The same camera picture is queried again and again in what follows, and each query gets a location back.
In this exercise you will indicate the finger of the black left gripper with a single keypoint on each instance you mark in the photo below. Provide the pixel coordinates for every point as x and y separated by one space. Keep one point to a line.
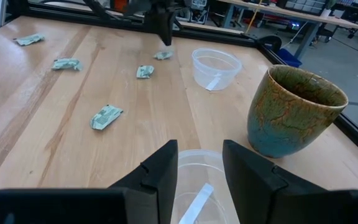
167 35

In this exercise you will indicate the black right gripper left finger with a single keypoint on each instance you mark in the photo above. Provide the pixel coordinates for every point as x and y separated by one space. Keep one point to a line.
141 199

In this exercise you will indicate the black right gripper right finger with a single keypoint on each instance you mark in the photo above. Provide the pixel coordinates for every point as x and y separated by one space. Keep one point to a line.
259 196

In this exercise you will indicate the green-white sweetener packet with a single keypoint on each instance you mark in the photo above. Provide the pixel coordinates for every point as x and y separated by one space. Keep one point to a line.
30 39
145 71
106 116
66 64
163 55

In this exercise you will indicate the clear plastic tub, long label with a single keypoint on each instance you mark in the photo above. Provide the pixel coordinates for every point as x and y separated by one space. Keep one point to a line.
197 174

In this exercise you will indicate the clear plastic tub, short label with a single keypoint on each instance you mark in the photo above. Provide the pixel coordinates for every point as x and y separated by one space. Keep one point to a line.
216 73

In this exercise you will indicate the green-blue glazed ceramic mug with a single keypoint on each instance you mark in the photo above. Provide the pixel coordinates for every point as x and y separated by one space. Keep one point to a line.
284 124

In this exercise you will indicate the black round object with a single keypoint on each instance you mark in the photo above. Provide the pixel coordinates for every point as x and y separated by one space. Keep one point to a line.
270 42

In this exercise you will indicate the blue plastic bin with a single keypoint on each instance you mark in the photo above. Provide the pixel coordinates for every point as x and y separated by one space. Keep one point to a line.
289 58

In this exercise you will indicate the wooden workbench with grey legs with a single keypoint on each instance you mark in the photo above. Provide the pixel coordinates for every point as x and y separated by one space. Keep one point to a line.
291 14

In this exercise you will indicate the black metal table frame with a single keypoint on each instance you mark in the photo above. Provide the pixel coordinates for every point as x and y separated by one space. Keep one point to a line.
353 130

